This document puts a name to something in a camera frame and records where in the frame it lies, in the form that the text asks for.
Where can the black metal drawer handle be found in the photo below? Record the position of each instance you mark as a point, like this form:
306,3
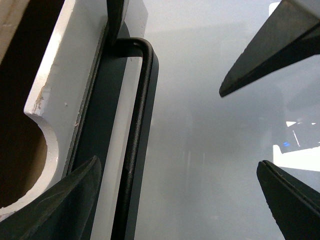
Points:
88,160

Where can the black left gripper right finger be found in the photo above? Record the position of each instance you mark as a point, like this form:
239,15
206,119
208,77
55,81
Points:
290,34

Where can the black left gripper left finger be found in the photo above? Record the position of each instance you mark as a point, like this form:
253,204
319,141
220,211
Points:
40,112

